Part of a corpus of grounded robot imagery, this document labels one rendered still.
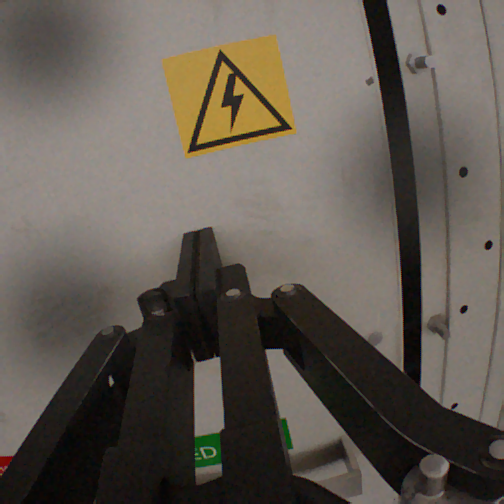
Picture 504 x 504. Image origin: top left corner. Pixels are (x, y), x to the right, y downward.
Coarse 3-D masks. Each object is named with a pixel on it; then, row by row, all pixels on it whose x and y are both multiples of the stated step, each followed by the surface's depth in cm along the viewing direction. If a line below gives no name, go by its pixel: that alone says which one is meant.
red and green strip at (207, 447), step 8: (288, 432) 27; (200, 440) 26; (208, 440) 26; (216, 440) 26; (288, 440) 27; (200, 448) 27; (208, 448) 27; (216, 448) 27; (288, 448) 27; (0, 456) 26; (8, 456) 26; (200, 456) 27; (208, 456) 27; (216, 456) 27; (0, 464) 26; (200, 464) 27; (208, 464) 27; (216, 464) 27; (0, 472) 26
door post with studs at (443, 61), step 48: (432, 0) 21; (432, 48) 22; (480, 48) 22; (432, 96) 23; (480, 96) 23; (432, 144) 25; (480, 144) 24; (432, 192) 26; (480, 192) 26; (432, 240) 27; (480, 240) 27; (432, 288) 29; (480, 288) 29; (432, 336) 30; (480, 336) 31; (432, 384) 32; (480, 384) 33
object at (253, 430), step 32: (224, 320) 13; (256, 320) 12; (224, 352) 11; (256, 352) 11; (224, 384) 10; (256, 384) 10; (224, 416) 9; (256, 416) 9; (224, 448) 7; (256, 448) 7; (224, 480) 7; (256, 480) 6; (288, 480) 6
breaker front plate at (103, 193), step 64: (64, 0) 16; (128, 0) 16; (192, 0) 17; (256, 0) 17; (320, 0) 17; (0, 64) 16; (64, 64) 17; (128, 64) 17; (320, 64) 18; (0, 128) 18; (64, 128) 18; (128, 128) 19; (320, 128) 20; (0, 192) 19; (64, 192) 19; (128, 192) 20; (192, 192) 20; (256, 192) 20; (320, 192) 21; (384, 192) 21; (0, 256) 20; (64, 256) 21; (128, 256) 21; (256, 256) 22; (320, 256) 22; (384, 256) 23; (0, 320) 21; (64, 320) 22; (128, 320) 22; (384, 320) 24; (0, 384) 23; (0, 448) 25; (320, 448) 28
